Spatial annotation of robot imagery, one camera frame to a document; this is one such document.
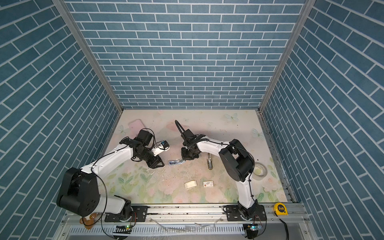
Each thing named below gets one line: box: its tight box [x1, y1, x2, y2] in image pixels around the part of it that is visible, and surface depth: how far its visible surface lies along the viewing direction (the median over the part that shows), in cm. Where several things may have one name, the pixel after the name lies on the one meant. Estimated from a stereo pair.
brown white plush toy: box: [79, 212, 98, 230], surface depth 72 cm
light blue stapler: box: [168, 159, 186, 165], surface depth 93 cm
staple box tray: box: [184, 180, 198, 189], surface depth 85 cm
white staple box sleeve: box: [203, 180, 214, 188], surface depth 84 cm
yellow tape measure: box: [273, 202, 289, 216], surface depth 75 cm
